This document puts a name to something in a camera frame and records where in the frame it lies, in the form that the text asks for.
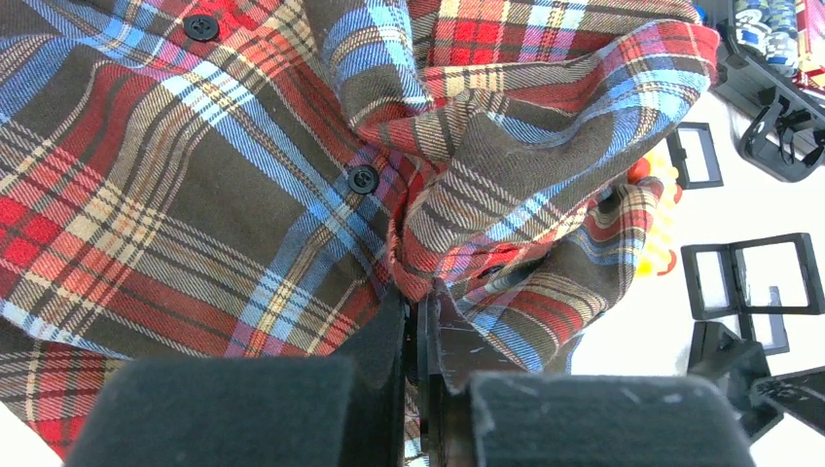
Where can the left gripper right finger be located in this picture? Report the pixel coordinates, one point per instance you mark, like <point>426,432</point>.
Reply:
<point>477,408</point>

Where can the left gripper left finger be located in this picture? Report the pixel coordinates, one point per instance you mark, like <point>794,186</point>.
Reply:
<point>344,409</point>

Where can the plaid flannel shirt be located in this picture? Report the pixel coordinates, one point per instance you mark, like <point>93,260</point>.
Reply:
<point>248,178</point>

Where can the yellow lego car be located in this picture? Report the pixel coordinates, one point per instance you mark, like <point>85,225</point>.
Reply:
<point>658,258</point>

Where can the black poker chip case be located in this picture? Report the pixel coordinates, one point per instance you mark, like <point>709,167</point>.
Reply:
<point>786,135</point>

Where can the black square frame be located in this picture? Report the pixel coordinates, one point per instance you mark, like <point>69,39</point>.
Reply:
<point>771,275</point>
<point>692,153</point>
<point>739,368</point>

